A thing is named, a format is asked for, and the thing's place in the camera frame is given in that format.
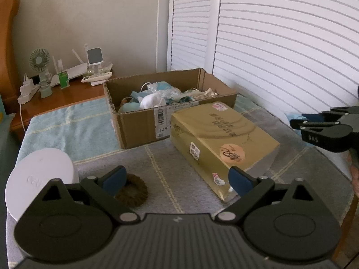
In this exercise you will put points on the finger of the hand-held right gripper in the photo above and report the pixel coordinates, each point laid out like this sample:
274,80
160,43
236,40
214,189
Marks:
300,123
312,116

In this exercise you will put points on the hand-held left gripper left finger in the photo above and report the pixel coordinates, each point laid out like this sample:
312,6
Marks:
115,180

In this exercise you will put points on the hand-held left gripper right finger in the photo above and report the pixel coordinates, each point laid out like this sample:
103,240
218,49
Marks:
240,182

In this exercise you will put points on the blue face mask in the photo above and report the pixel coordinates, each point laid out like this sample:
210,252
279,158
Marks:
166,86
292,116

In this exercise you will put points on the brown fluffy scrunchie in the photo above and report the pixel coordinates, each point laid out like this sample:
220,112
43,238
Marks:
137,191

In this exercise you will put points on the cardboard box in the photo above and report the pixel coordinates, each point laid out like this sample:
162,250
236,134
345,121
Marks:
134,129

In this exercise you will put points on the light blue round container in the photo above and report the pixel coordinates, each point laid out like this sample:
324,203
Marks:
127,107

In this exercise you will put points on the white fluffy cloth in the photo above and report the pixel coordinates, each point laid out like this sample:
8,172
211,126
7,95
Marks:
151,101

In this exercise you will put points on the person's right hand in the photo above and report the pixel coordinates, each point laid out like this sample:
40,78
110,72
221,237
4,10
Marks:
355,173

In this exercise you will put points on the yellow-brown tissue pack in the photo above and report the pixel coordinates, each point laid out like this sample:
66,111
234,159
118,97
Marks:
218,134

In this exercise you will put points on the light blue towel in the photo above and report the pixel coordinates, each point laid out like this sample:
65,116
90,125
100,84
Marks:
70,126

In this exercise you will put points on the white round lid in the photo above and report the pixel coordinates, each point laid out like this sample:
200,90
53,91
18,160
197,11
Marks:
36,179

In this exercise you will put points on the white louvered door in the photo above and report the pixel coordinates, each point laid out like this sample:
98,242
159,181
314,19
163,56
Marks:
193,25
280,39

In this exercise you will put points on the wooden nightstand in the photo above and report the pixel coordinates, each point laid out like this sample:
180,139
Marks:
78,91

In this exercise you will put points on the white remote control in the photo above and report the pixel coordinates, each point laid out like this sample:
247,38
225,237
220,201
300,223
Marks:
98,76

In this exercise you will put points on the green spray bottle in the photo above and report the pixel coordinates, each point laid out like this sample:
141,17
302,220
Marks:
63,80

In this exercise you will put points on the white router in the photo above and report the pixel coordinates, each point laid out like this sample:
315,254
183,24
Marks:
75,71

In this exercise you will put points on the white power strip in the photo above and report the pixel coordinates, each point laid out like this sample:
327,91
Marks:
26,91

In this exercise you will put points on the phone on white stand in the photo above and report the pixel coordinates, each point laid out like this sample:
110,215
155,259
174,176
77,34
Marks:
94,56

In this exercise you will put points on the small green desk fan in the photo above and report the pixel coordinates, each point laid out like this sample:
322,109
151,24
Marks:
38,60

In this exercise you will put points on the wooden headboard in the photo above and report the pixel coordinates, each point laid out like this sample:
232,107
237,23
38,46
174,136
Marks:
7,47

